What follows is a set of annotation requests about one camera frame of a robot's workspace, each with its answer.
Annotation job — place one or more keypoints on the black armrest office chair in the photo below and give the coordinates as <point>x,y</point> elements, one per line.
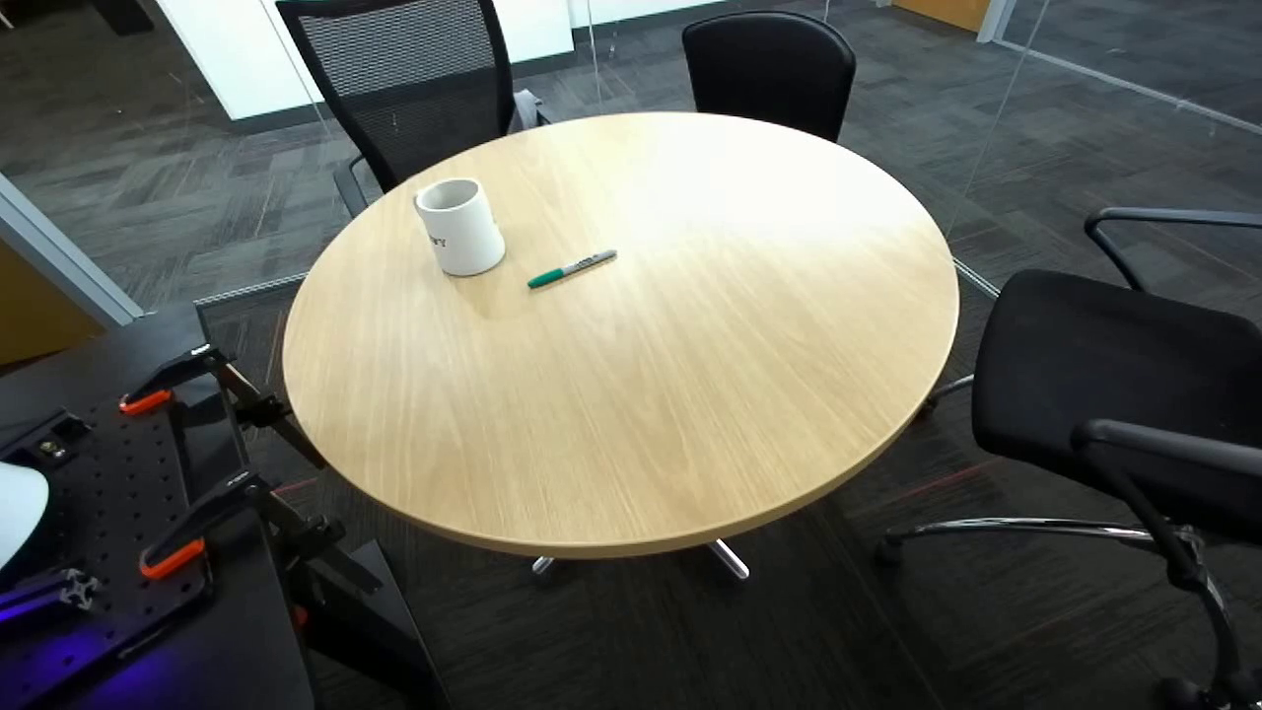
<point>1116,378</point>

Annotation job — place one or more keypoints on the white ceramic mug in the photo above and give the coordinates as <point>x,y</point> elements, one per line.
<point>461,233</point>

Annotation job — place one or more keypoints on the black perforated mounting board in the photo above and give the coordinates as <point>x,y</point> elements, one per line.
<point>125,528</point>

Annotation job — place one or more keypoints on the wooden door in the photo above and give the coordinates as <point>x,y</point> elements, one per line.
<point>945,8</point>

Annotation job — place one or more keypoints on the green capped marker pen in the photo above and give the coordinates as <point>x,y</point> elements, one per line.
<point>568,270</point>

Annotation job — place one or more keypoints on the black padded chair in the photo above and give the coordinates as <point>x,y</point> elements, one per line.
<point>769,74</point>

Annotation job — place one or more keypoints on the chrome table base legs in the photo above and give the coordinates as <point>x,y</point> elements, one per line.
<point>727,559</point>

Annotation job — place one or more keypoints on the black mesh office chair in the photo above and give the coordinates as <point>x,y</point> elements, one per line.
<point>419,120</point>

